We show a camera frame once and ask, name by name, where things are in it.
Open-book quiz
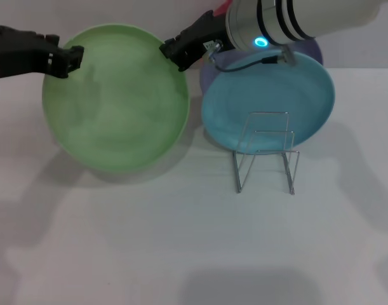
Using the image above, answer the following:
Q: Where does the blue plate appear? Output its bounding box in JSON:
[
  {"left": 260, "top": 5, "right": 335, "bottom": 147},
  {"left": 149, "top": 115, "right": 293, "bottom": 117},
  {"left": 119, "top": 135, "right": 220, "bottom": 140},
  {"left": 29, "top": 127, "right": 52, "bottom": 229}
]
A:
[{"left": 201, "top": 50, "right": 336, "bottom": 156}]

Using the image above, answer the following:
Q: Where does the green plate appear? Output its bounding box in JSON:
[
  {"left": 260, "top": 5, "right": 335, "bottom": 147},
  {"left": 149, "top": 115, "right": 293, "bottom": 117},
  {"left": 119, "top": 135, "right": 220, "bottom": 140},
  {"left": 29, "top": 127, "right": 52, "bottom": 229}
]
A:
[{"left": 42, "top": 24, "right": 191, "bottom": 174}]

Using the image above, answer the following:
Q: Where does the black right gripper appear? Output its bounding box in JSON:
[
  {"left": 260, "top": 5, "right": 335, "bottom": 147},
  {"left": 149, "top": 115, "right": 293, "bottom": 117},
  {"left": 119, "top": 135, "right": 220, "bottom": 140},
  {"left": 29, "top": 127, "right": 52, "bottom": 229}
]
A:
[{"left": 159, "top": 9, "right": 236, "bottom": 73}]

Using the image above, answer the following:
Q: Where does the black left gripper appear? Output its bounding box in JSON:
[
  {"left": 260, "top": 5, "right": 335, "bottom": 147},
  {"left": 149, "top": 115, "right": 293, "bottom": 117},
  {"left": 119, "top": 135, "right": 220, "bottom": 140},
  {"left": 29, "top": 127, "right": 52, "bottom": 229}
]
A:
[{"left": 0, "top": 25, "right": 85, "bottom": 79}]

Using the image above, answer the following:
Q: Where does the purple plate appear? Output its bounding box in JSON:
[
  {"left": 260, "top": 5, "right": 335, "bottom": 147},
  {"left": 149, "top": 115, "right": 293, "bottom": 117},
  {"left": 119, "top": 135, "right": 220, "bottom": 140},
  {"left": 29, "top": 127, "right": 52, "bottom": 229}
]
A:
[{"left": 199, "top": 37, "right": 324, "bottom": 96}]

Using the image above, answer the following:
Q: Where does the black camera cable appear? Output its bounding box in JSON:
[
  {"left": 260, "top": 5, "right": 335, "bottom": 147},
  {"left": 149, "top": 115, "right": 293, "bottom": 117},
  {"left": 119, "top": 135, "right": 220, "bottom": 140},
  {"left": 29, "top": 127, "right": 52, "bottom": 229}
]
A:
[{"left": 215, "top": 54, "right": 290, "bottom": 73}]

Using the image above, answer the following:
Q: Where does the red plate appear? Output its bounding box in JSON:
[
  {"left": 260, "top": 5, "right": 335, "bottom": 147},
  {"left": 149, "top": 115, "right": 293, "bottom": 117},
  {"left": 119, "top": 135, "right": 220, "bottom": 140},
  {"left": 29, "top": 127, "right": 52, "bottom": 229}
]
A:
[{"left": 212, "top": 0, "right": 233, "bottom": 17}]

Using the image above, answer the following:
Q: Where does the silver wire plate rack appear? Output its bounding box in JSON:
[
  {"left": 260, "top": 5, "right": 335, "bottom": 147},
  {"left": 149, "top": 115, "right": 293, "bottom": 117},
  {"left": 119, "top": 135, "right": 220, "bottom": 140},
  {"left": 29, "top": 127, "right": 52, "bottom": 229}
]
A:
[{"left": 232, "top": 111, "right": 301, "bottom": 195}]

